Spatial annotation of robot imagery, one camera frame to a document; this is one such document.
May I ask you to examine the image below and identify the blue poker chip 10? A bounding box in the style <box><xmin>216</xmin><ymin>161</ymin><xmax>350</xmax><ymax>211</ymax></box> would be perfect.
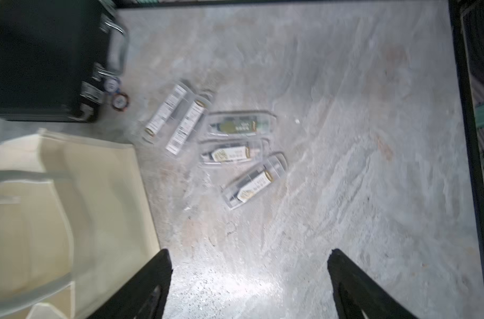
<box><xmin>104</xmin><ymin>77</ymin><xmax>121</xmax><ymax>94</ymax></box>

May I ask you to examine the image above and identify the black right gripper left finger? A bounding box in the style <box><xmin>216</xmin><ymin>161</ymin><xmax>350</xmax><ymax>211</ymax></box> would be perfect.
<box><xmin>89</xmin><ymin>249</ymin><xmax>173</xmax><ymax>318</ymax></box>

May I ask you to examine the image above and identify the clear compass case white label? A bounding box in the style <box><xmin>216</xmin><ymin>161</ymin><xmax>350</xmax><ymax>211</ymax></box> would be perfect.
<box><xmin>198</xmin><ymin>138</ymin><xmax>271</xmax><ymax>167</ymax></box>

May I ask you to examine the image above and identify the cream canvas tote bag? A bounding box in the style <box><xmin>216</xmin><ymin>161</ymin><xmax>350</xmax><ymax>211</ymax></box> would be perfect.
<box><xmin>0</xmin><ymin>130</ymin><xmax>160</xmax><ymax>318</ymax></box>

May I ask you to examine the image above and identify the clear compass case green label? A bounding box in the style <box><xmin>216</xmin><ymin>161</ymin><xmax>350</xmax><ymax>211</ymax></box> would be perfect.
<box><xmin>205</xmin><ymin>111</ymin><xmax>277</xmax><ymax>138</ymax></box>

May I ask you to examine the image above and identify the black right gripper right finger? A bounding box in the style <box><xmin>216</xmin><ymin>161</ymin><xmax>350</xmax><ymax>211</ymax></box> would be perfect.
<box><xmin>328</xmin><ymin>249</ymin><xmax>415</xmax><ymax>318</ymax></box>

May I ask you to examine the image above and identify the black case with latches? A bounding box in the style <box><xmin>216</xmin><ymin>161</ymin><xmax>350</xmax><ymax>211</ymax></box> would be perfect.
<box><xmin>0</xmin><ymin>0</ymin><xmax>129</xmax><ymax>123</ymax></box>

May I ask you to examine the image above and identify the red poker chip 100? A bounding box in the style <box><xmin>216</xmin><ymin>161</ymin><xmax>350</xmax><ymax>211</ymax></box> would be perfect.
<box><xmin>111</xmin><ymin>93</ymin><xmax>130</xmax><ymax>112</ymax></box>

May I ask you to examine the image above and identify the black enclosure corner post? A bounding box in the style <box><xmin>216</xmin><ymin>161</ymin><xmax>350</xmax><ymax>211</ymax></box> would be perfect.
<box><xmin>448</xmin><ymin>1</ymin><xmax>484</xmax><ymax>282</ymax></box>

